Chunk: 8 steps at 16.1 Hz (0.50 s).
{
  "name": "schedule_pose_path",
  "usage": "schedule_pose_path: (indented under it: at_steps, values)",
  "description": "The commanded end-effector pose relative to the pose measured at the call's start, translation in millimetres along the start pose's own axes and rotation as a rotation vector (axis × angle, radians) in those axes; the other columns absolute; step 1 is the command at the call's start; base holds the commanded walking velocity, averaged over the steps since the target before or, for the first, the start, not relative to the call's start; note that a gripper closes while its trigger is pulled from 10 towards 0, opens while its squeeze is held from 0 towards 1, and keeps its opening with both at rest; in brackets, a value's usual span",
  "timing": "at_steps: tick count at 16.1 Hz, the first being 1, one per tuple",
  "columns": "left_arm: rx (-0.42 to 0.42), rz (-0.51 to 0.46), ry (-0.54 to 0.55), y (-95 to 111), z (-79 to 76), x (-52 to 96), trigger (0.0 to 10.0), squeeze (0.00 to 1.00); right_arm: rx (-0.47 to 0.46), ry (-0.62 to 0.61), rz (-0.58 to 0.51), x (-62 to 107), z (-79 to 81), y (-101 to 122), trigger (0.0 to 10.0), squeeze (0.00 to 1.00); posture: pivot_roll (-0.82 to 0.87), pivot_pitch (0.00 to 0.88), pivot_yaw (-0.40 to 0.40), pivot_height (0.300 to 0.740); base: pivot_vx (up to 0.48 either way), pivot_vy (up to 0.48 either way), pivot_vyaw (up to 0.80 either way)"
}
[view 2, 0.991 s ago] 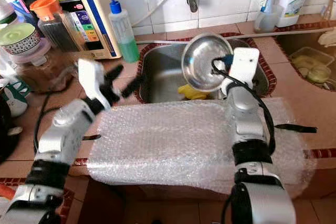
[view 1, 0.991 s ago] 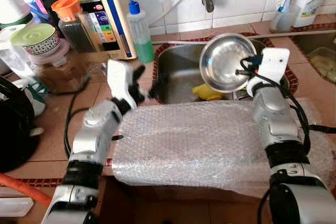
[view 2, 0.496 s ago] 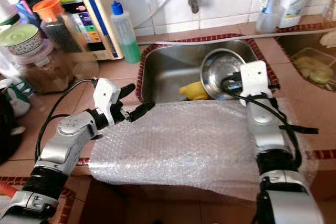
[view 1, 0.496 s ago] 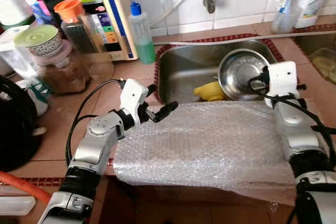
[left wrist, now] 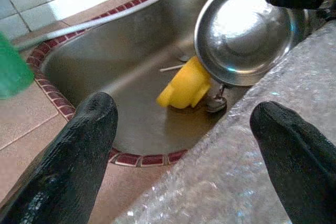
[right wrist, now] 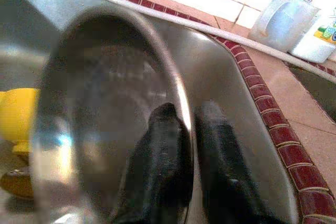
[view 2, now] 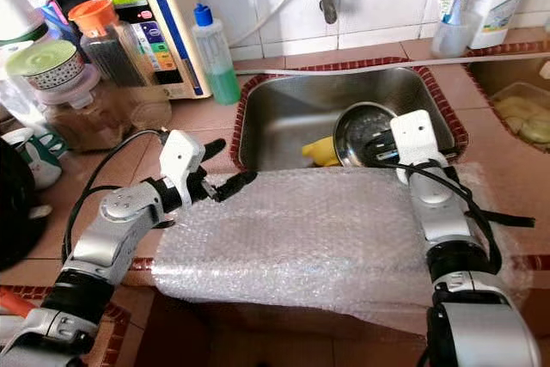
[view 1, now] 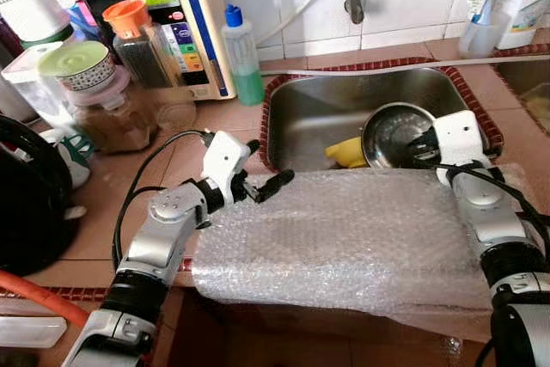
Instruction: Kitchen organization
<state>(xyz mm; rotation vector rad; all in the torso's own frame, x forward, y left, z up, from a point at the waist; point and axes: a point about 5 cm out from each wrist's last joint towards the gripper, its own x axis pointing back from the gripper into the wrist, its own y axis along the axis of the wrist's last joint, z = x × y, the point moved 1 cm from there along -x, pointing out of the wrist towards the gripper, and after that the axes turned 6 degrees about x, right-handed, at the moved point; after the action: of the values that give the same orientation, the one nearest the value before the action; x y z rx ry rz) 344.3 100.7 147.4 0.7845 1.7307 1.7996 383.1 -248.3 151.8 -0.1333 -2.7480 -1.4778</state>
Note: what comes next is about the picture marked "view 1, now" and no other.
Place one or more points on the round steel bowl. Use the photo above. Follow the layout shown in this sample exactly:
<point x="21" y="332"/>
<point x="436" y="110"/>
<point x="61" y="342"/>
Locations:
<point x="387" y="135"/>

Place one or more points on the yellow plastic juicer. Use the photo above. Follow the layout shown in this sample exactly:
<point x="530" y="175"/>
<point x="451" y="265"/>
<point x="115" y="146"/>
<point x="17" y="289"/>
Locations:
<point x="348" y="154"/>

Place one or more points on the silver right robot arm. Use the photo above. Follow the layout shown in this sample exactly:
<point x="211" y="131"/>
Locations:
<point x="485" y="212"/>

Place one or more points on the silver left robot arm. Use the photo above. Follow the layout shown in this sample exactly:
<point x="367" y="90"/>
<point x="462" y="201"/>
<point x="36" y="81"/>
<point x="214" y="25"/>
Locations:
<point x="163" y="229"/>

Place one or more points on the steel kitchen sink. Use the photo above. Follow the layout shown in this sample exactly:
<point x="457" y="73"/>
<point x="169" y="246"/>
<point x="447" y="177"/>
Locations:
<point x="318" y="109"/>

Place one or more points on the green soap bottle blue cap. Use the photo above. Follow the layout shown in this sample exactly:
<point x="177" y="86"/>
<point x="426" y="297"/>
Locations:
<point x="249" y="83"/>

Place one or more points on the clear glass jar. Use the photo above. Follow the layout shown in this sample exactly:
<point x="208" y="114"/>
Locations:
<point x="176" y="113"/>

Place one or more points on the clear bubble wrap sheet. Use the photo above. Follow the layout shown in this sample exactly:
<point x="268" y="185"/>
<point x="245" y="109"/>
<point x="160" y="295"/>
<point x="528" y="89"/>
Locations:
<point x="344" y="238"/>

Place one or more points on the small steel sink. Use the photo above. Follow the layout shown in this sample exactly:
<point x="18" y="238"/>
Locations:
<point x="516" y="75"/>

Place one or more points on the clear food container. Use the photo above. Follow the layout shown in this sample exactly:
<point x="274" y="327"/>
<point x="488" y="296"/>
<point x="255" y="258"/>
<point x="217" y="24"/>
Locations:
<point x="537" y="109"/>

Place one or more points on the clear plastic cup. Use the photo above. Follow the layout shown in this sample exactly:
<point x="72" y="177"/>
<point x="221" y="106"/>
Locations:
<point x="477" y="40"/>

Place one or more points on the beige water ionizer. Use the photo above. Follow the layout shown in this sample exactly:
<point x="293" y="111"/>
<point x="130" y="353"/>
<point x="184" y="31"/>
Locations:
<point x="202" y="32"/>

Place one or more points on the pink lid brown jar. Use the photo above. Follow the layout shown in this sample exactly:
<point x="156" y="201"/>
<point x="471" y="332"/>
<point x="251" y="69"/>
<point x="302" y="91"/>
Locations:
<point x="112" y="126"/>

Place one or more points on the white green mug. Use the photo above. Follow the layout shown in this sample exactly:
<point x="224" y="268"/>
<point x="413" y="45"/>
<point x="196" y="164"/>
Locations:
<point x="73" y="156"/>

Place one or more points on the orange lid glass jar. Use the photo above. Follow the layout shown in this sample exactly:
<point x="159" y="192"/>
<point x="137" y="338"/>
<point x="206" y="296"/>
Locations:
<point x="127" y="16"/>

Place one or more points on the green lid patterned container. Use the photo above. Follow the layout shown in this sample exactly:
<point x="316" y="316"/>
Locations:
<point x="73" y="58"/>

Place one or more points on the black jug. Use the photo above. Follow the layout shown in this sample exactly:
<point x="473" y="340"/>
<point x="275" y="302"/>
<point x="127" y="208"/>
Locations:
<point x="30" y="204"/>

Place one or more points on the translucent plastic box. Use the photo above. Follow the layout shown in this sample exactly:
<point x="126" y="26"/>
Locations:
<point x="34" y="92"/>

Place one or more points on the white plastic container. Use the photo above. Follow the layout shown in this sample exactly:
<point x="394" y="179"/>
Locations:
<point x="30" y="333"/>

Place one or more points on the white cylindrical canister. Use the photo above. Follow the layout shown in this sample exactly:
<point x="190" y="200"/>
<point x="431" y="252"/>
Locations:
<point x="30" y="10"/>

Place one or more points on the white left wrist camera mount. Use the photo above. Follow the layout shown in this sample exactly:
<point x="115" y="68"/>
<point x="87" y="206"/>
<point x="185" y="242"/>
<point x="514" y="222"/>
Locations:
<point x="225" y="161"/>

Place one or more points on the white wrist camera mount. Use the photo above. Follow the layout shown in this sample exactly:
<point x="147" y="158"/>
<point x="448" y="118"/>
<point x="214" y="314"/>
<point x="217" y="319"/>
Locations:
<point x="225" y="161"/>
<point x="460" y="139"/>

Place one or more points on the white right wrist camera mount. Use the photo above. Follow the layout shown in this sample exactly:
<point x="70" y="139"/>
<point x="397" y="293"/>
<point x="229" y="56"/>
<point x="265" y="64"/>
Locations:
<point x="460" y="139"/>

